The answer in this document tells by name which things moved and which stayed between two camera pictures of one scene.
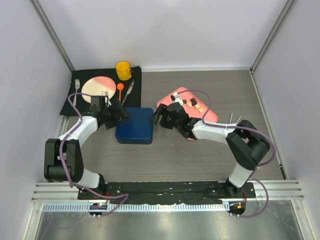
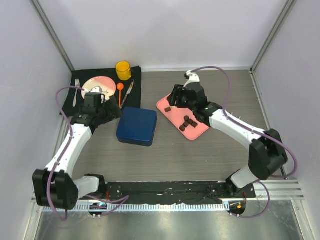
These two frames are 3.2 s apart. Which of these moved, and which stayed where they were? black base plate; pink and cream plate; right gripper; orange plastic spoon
Moved: right gripper
Stayed: pink and cream plate; orange plastic spoon; black base plate
